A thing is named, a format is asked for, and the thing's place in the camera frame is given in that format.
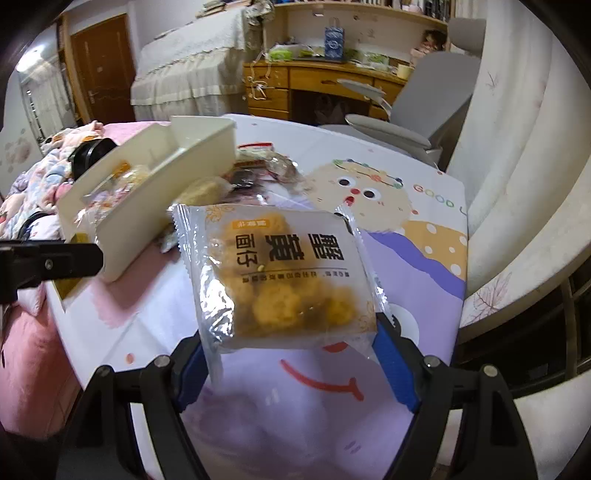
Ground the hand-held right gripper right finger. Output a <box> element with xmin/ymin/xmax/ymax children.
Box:
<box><xmin>372</xmin><ymin>311</ymin><xmax>539</xmax><ymax>480</ymax></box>

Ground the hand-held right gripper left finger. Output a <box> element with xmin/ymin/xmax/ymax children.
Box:
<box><xmin>55</xmin><ymin>337</ymin><xmax>206</xmax><ymax>480</ymax></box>

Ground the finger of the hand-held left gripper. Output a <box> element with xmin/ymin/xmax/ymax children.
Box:
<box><xmin>0</xmin><ymin>242</ymin><xmax>105</xmax><ymax>305</ymax></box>

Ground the white plastic organizer box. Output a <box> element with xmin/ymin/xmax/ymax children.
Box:
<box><xmin>55</xmin><ymin>115</ymin><xmax>236</xmax><ymax>283</ymax></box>

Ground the clear rice cracker packet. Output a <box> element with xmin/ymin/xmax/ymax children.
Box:
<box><xmin>117</xmin><ymin>166</ymin><xmax>153</xmax><ymax>190</ymax></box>

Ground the clear orange pastry packet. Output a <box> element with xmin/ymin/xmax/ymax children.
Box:
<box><xmin>172</xmin><ymin>203</ymin><xmax>393</xmax><ymax>384</ymax></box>

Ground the printed plush blanket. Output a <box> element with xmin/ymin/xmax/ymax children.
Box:
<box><xmin>0</xmin><ymin>120</ymin><xmax>105</xmax><ymax>241</ymax></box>

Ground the pink bed cover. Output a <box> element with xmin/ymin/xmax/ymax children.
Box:
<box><xmin>0</xmin><ymin>120</ymin><xmax>171</xmax><ymax>439</ymax></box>

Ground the black round object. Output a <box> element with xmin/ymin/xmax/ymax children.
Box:
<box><xmin>68</xmin><ymin>137</ymin><xmax>118</xmax><ymax>178</ymax></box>

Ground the pale yellow snack packet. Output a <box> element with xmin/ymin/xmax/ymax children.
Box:
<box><xmin>175</xmin><ymin>178</ymin><xmax>232</xmax><ymax>206</ymax></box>

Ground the brown wooden door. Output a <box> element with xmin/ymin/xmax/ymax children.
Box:
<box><xmin>69</xmin><ymin>14</ymin><xmax>137</xmax><ymax>125</ymax></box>

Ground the clear crinkled snack packet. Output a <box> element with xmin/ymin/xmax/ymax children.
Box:
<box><xmin>265</xmin><ymin>154</ymin><xmax>305</xmax><ymax>185</ymax></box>

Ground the white leaf-print curtain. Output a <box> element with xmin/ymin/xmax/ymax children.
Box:
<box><xmin>445</xmin><ymin>0</ymin><xmax>591</xmax><ymax>480</ymax></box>

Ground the lace-covered piano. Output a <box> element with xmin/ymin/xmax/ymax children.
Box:
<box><xmin>129</xmin><ymin>7</ymin><xmax>247</xmax><ymax>123</ymax></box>

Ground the white plastic bag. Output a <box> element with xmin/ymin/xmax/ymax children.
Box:
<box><xmin>314</xmin><ymin>97</ymin><xmax>342</xmax><ymax>123</ymax></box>

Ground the grey office chair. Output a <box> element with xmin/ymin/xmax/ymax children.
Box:
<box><xmin>318</xmin><ymin>17</ymin><xmax>488</xmax><ymax>169</ymax></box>

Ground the green bag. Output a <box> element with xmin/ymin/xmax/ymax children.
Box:
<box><xmin>268</xmin><ymin>42</ymin><xmax>296</xmax><ymax>63</ymax></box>

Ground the doll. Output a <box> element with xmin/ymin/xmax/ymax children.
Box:
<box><xmin>409</xmin><ymin>28</ymin><xmax>448</xmax><ymax>58</ymax></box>

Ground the floral fabric bag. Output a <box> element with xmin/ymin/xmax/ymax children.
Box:
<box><xmin>245</xmin><ymin>0</ymin><xmax>273</xmax><ymax>26</ymax></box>

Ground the blue gift bag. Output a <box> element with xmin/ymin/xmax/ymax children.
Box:
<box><xmin>323</xmin><ymin>17</ymin><xmax>347</xmax><ymax>62</ymax></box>

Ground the wooden bookshelf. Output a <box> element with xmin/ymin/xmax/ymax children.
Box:
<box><xmin>259</xmin><ymin>0</ymin><xmax>458</xmax><ymax>65</ymax></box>

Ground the row of shelf books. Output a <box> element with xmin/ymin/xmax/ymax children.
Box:
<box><xmin>355</xmin><ymin>0</ymin><xmax>458</xmax><ymax>21</ymax></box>

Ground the black cable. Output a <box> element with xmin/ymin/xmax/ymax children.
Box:
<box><xmin>18</xmin><ymin>211</ymin><xmax>63</xmax><ymax>241</ymax></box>

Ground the dark metal frame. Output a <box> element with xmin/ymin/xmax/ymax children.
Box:
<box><xmin>455</xmin><ymin>265</ymin><xmax>591</xmax><ymax>398</ymax></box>

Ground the white cable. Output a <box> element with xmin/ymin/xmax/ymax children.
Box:
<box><xmin>247</xmin><ymin>51</ymin><xmax>271</xmax><ymax>100</ymax></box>

